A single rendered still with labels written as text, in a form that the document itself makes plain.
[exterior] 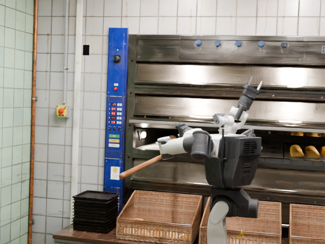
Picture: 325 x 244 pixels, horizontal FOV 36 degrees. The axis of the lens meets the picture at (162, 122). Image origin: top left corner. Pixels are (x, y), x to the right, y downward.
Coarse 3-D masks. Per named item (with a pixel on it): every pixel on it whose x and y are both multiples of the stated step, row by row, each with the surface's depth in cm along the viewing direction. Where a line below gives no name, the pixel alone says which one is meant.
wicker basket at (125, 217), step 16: (144, 192) 401; (160, 192) 398; (128, 208) 385; (144, 208) 398; (160, 208) 395; (176, 208) 393; (192, 208) 390; (128, 224) 357; (144, 224) 354; (160, 224) 351; (176, 224) 349; (192, 224) 349; (144, 240) 355; (160, 240) 352; (176, 240) 350; (192, 240) 355
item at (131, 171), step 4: (160, 156) 344; (148, 160) 320; (152, 160) 323; (156, 160) 332; (140, 164) 301; (144, 164) 305; (148, 164) 313; (132, 168) 283; (136, 168) 288; (140, 168) 295; (124, 172) 269; (128, 172) 273; (132, 172) 279; (120, 176) 265; (124, 176) 266
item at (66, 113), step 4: (56, 108) 412; (60, 108) 411; (68, 108) 412; (56, 112) 412; (64, 112) 410; (68, 112) 412; (56, 116) 412; (60, 116) 411; (64, 116) 410; (68, 116) 413
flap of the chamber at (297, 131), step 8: (136, 120) 388; (144, 120) 387; (168, 128) 401; (192, 128) 390; (200, 128) 386; (208, 128) 383; (216, 128) 379; (248, 128) 368; (256, 128) 367; (264, 128) 365; (272, 128) 364; (280, 128) 363; (288, 128) 362; (296, 128) 360; (312, 136) 374; (320, 136) 371
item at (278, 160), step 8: (136, 152) 404; (144, 152) 403; (152, 152) 401; (264, 160) 381; (272, 160) 379; (280, 160) 378; (288, 160) 376; (296, 160) 375; (304, 160) 374; (312, 160) 376
